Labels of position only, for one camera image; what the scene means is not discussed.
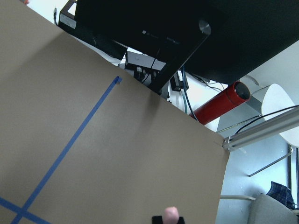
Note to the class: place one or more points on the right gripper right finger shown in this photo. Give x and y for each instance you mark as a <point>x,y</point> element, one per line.
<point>181,220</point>

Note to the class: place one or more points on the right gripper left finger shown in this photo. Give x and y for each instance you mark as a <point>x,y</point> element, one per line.
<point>157,220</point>

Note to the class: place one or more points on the grey chair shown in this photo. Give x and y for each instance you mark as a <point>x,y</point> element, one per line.
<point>266,210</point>

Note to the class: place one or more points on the brown paper table cover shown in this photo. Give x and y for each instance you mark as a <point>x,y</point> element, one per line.
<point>82,142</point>

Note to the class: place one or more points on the red cylinder bottle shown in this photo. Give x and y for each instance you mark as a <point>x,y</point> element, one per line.
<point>233,96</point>

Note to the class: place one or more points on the black monitor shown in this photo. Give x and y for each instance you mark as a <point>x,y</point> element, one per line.
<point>222,40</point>

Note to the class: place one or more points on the aluminium frame post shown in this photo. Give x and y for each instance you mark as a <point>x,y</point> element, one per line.
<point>275,125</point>

